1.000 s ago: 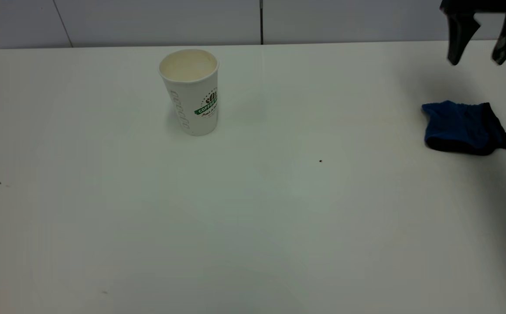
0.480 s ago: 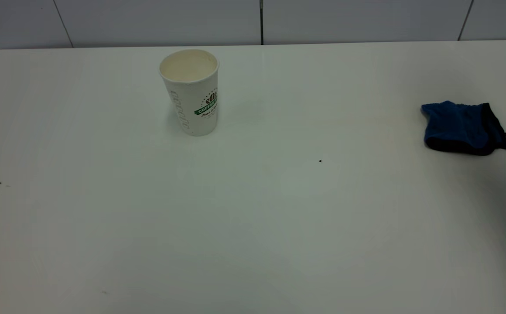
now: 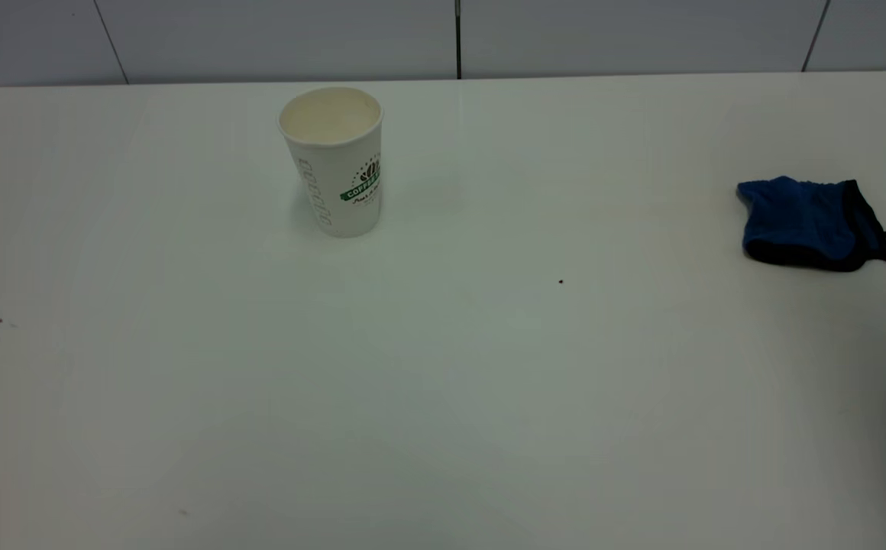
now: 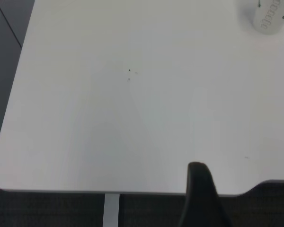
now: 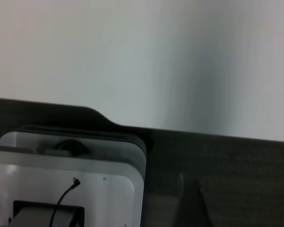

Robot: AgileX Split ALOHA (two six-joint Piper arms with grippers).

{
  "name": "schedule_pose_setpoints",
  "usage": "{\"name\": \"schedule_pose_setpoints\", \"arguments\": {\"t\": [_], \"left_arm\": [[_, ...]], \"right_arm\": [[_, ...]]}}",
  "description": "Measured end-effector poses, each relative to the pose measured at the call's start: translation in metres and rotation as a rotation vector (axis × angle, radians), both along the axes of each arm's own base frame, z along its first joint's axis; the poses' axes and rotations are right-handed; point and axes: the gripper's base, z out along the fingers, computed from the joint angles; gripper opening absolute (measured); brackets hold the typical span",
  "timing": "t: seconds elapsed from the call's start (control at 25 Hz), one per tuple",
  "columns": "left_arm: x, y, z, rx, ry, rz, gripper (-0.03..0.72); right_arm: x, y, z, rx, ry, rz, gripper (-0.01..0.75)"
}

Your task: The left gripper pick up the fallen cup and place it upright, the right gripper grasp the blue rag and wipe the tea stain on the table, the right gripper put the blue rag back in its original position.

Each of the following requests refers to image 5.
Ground dark woven base platform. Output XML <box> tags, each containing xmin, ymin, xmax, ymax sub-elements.
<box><xmin>0</xmin><ymin>97</ymin><xmax>284</xmax><ymax>227</ymax></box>

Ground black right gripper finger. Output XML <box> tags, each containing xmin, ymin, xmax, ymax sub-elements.
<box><xmin>176</xmin><ymin>174</ymin><xmax>220</xmax><ymax>227</ymax></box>

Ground thin black cable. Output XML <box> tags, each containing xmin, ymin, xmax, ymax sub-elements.
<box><xmin>51</xmin><ymin>177</ymin><xmax>81</xmax><ymax>227</ymax></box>

